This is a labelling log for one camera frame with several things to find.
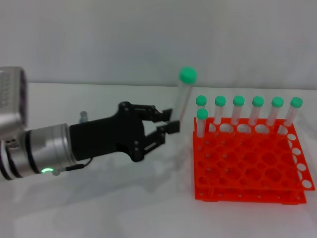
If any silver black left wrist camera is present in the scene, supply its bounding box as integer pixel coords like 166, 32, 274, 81
0, 66, 27, 131

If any clear test tube green cap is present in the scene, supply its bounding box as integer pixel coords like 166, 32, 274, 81
232, 95, 246, 125
172, 66, 198, 172
196, 108, 209, 139
266, 96, 284, 127
195, 95, 208, 111
249, 96, 264, 126
213, 95, 227, 124
282, 97, 304, 129

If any left arm connector cable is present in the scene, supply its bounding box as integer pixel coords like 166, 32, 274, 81
52, 111, 94, 177

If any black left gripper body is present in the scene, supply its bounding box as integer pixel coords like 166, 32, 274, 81
69, 101, 147, 163

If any orange test tube rack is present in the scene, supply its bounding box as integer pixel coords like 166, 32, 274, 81
192, 117, 316, 205

